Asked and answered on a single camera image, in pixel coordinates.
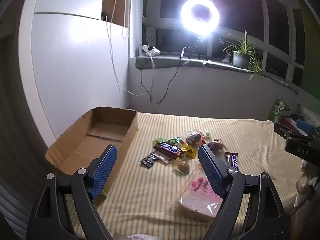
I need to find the white power strip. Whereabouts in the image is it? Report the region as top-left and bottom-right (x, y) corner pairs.
(139, 44), (161, 57)

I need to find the long white cable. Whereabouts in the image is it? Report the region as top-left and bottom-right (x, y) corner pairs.
(105, 0), (143, 96)

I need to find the window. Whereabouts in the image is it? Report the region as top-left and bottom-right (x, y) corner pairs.
(142, 0), (310, 88)

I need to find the ring light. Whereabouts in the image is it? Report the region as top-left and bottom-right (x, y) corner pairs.
(180, 0), (220, 35)

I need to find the black cable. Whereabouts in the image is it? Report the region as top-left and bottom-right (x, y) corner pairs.
(140, 36), (187, 105)

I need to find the person's right hand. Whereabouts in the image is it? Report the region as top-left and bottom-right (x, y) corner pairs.
(295, 159), (317, 207)

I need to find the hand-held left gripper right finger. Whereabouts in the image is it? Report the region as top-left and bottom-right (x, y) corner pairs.
(197, 144), (297, 240)

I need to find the cardboard box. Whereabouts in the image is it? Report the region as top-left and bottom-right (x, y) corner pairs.
(45, 106), (138, 198)

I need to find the white bead cord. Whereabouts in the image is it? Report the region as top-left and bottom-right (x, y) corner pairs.
(127, 0), (132, 38)

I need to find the yellow snack packet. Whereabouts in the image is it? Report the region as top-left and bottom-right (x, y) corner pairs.
(180, 142), (197, 159)

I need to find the green snack bag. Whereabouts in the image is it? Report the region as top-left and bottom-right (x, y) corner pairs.
(269, 97), (292, 123)

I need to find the dark pastry clear wrapper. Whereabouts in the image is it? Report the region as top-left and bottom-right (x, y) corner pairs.
(185, 129), (212, 147)

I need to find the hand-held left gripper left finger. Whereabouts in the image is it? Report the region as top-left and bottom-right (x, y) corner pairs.
(26, 144), (118, 240)

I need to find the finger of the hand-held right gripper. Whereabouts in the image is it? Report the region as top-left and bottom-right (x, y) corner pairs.
(273, 122), (320, 142)
(296, 120), (317, 137)

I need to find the large brown chocolate bar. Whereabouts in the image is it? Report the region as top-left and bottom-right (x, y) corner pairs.
(153, 142), (183, 158)

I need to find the small brown chocolate bar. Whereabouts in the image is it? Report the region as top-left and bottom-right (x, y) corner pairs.
(224, 152), (240, 170)

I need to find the black tripod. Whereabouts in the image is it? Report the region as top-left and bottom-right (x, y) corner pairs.
(189, 34), (209, 61)

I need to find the small figurine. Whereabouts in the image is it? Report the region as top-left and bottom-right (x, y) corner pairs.
(222, 49), (233, 63)

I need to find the potted spider plant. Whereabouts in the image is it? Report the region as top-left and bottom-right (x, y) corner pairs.
(222, 29), (266, 82)

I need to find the reddish snack packet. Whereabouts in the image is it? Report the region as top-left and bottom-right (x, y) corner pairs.
(154, 153), (175, 165)

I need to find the black candy packet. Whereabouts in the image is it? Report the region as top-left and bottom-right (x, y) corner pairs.
(140, 153), (158, 169)

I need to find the dark pastry red wrapper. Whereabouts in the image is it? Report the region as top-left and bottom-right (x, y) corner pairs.
(207, 138), (227, 158)

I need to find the bread slice packet pink print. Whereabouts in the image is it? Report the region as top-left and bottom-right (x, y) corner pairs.
(171, 165), (227, 222)

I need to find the striped bed sheet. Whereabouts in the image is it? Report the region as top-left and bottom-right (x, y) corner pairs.
(57, 112), (310, 240)

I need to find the round pastry clear wrapper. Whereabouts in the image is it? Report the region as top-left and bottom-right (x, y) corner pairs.
(174, 159), (190, 175)

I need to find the white wardrobe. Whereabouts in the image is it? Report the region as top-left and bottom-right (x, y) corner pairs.
(17, 0), (131, 147)

